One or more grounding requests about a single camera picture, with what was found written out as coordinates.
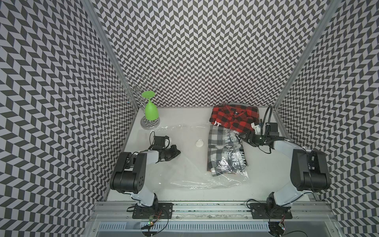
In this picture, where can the white vacuum bag valve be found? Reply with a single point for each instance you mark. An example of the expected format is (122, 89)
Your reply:
(199, 143)

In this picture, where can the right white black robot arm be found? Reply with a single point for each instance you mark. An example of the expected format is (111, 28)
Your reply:
(309, 172)

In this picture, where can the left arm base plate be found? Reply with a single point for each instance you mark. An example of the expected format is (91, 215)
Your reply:
(163, 209)

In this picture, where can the black white checked shirt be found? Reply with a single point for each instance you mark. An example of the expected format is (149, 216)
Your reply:
(225, 152)

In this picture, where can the green plastic wine glass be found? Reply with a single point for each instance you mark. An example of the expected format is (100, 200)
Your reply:
(151, 111)

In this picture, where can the red black printed shirt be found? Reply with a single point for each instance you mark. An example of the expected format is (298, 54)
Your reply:
(238, 118)

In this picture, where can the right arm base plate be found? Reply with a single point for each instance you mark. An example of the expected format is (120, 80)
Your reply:
(262, 211)

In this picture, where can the aluminium front rail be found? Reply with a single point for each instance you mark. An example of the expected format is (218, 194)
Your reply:
(318, 211)

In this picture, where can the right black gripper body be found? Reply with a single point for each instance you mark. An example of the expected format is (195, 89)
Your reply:
(256, 139)

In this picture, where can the clear plastic vacuum bag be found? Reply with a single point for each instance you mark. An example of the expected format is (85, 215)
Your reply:
(189, 169)

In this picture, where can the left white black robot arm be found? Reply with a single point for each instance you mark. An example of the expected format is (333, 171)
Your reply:
(129, 174)

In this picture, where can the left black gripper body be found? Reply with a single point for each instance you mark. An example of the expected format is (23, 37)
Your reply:
(170, 153)

